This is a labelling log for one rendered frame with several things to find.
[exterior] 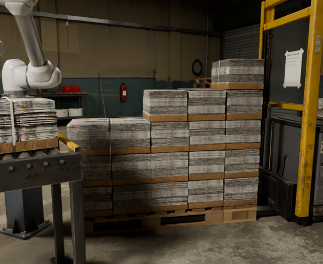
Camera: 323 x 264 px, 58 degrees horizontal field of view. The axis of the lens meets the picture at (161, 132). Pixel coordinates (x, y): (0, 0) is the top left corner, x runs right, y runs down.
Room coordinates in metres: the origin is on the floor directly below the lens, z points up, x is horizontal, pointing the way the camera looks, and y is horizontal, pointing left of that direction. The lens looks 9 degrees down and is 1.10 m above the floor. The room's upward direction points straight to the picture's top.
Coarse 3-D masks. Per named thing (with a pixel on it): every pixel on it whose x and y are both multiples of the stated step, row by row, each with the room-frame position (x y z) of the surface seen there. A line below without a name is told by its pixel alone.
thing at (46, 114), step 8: (24, 104) 1.29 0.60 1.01; (32, 104) 1.30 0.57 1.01; (40, 104) 1.33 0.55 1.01; (48, 104) 1.36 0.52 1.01; (24, 112) 1.28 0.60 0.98; (32, 112) 1.31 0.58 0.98; (40, 112) 1.33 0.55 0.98; (48, 112) 1.35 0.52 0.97; (24, 120) 1.29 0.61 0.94; (32, 120) 1.31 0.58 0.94; (40, 120) 1.32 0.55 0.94; (48, 120) 1.34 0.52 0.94; (56, 120) 1.36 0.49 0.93; (24, 128) 1.29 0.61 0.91; (32, 128) 1.31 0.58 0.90; (40, 128) 1.33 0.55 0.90; (48, 128) 1.35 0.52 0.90; (56, 128) 1.38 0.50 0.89; (24, 136) 1.29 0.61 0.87; (32, 136) 1.31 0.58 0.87; (40, 136) 1.33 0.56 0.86; (48, 136) 1.35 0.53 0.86; (56, 136) 1.37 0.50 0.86
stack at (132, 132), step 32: (96, 128) 2.03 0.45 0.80; (128, 128) 2.07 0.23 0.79; (160, 128) 2.11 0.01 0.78; (192, 128) 2.16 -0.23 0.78; (224, 128) 2.21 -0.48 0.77; (96, 160) 2.03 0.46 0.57; (128, 160) 2.06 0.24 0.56; (160, 160) 2.11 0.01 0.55; (192, 160) 2.16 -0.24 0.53; (96, 192) 2.03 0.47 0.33; (128, 192) 2.07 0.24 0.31; (160, 192) 2.11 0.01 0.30; (192, 192) 2.16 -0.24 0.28; (96, 224) 2.15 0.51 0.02; (192, 224) 2.16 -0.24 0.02
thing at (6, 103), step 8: (8, 104) 1.26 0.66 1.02; (16, 104) 1.27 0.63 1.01; (8, 112) 1.25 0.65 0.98; (16, 112) 1.27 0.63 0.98; (8, 120) 1.25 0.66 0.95; (16, 120) 1.27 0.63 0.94; (8, 128) 1.26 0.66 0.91; (16, 128) 1.27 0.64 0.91; (8, 136) 1.25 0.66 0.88; (16, 136) 1.27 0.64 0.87
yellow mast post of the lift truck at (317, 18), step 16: (320, 0) 2.12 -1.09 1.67; (320, 16) 2.12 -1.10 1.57; (320, 32) 2.13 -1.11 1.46; (320, 48) 2.13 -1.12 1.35; (320, 64) 2.13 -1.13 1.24; (304, 96) 2.16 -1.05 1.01; (304, 112) 2.15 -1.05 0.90; (304, 128) 2.13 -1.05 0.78; (304, 144) 2.12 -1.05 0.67; (304, 160) 2.12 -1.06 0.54; (304, 176) 2.12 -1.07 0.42; (304, 192) 2.12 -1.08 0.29; (304, 208) 2.12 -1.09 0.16
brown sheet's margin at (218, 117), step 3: (219, 114) 2.19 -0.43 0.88; (222, 114) 2.19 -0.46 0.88; (189, 117) 2.15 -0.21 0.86; (192, 117) 2.15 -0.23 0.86; (195, 117) 2.16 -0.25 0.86; (198, 117) 2.16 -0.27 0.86; (201, 117) 2.17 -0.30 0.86; (204, 117) 2.17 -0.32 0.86; (207, 117) 2.17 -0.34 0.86; (210, 117) 2.18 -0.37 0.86; (213, 117) 2.18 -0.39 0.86; (216, 117) 2.18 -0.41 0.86; (219, 117) 2.19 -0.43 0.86; (222, 117) 2.19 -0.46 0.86
